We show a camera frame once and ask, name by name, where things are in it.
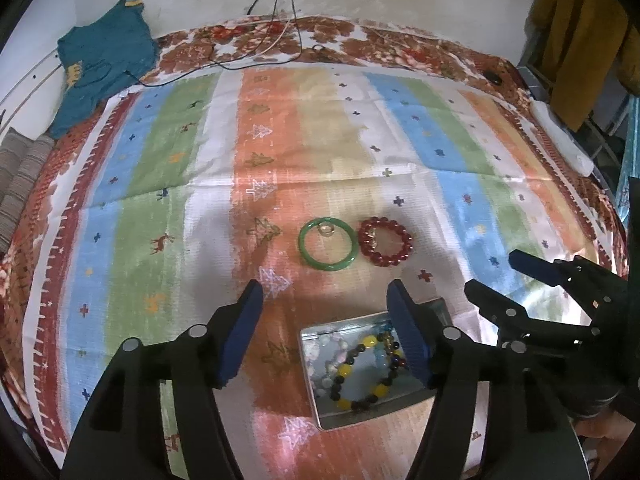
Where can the white oblong power strip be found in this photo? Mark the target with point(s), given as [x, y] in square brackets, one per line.
[562, 137]

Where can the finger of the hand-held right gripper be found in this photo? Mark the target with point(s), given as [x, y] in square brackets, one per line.
[535, 265]
[487, 302]

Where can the small black object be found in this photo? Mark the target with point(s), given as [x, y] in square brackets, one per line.
[495, 79]

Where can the metal frame rack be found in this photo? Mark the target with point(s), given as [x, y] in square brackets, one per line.
[600, 135]

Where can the blue dotted cloth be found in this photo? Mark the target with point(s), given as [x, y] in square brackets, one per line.
[631, 185]

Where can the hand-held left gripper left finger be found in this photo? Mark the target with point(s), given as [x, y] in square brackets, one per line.
[240, 335]

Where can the teal shirt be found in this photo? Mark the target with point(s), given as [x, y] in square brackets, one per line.
[105, 55]

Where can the green jade bangle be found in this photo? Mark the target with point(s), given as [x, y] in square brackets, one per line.
[301, 247]

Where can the grey striped pillow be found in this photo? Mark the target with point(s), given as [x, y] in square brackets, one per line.
[22, 175]

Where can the striped patterned cloth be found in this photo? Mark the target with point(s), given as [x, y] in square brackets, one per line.
[165, 170]

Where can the mustard yellow jacket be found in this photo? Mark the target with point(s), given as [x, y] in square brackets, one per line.
[580, 35]

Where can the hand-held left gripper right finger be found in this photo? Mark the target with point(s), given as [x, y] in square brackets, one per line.
[410, 335]

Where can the silver metal tin box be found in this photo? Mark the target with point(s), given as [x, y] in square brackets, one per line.
[350, 420]

